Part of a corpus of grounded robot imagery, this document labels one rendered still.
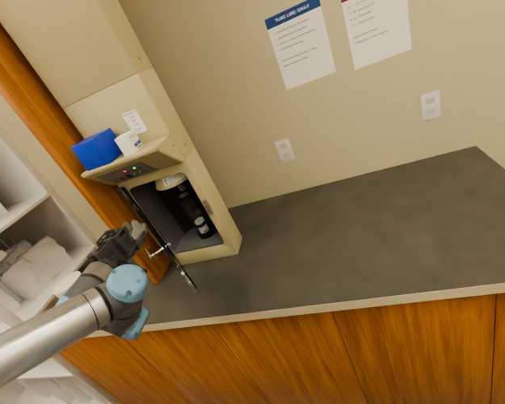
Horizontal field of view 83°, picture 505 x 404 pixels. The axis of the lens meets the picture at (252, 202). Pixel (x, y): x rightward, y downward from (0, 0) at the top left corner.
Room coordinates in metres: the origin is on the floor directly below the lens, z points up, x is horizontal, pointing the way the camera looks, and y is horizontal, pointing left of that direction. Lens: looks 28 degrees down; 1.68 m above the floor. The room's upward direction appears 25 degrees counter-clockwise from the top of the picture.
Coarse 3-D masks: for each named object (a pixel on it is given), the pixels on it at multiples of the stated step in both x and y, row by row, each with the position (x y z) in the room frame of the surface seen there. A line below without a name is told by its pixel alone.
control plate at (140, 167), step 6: (126, 168) 0.98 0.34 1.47; (132, 168) 0.98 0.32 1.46; (138, 168) 0.98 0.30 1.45; (144, 168) 0.99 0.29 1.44; (150, 168) 0.99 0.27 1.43; (108, 174) 1.00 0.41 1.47; (114, 174) 1.01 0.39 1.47; (120, 174) 1.01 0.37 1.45; (126, 174) 1.01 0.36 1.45; (132, 174) 1.02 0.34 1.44; (138, 174) 1.02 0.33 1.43; (108, 180) 1.05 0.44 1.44; (114, 180) 1.05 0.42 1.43; (120, 180) 1.06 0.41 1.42
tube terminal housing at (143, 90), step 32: (96, 96) 1.06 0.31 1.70; (128, 96) 1.02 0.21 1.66; (160, 96) 1.05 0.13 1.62; (96, 128) 1.09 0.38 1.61; (128, 128) 1.05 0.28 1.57; (160, 128) 1.01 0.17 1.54; (192, 160) 1.04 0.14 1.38; (224, 224) 1.02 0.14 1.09; (192, 256) 1.07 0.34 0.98; (224, 256) 1.02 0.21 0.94
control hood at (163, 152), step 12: (144, 144) 1.01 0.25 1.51; (156, 144) 0.92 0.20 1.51; (168, 144) 0.95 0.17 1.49; (120, 156) 1.00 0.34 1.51; (132, 156) 0.93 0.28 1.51; (144, 156) 0.92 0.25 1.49; (156, 156) 0.92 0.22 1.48; (168, 156) 0.93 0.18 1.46; (180, 156) 0.98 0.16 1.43; (96, 168) 0.99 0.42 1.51; (108, 168) 0.97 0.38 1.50; (120, 168) 0.98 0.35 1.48; (156, 168) 1.00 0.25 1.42; (96, 180) 1.04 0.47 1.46
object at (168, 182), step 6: (174, 174) 1.07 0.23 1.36; (180, 174) 1.07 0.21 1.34; (156, 180) 1.10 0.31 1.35; (162, 180) 1.08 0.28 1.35; (168, 180) 1.07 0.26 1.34; (174, 180) 1.06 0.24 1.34; (180, 180) 1.06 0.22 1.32; (156, 186) 1.11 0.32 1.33; (162, 186) 1.07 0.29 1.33; (168, 186) 1.06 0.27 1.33; (174, 186) 1.05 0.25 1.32
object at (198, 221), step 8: (192, 192) 1.11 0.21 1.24; (184, 200) 1.09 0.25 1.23; (192, 200) 1.10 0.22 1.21; (184, 208) 1.11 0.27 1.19; (192, 208) 1.10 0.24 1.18; (200, 208) 1.11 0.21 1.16; (192, 216) 1.10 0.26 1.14; (200, 216) 1.10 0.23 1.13; (208, 216) 1.12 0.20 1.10; (192, 224) 1.12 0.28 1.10; (200, 224) 1.10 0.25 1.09; (208, 224) 1.11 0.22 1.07; (200, 232) 1.11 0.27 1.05
